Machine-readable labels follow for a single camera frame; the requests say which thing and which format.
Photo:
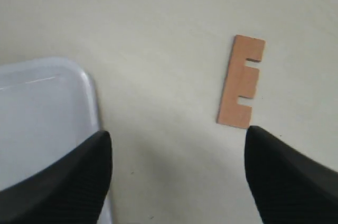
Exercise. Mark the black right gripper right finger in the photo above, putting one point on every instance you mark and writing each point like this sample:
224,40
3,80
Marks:
287,186

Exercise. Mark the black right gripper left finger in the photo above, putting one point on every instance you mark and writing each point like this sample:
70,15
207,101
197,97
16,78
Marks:
71,190

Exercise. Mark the notched wooden piece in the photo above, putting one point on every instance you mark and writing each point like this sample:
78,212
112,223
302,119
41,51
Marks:
240,81

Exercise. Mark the white plastic tray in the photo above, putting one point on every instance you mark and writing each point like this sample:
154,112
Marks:
48,108

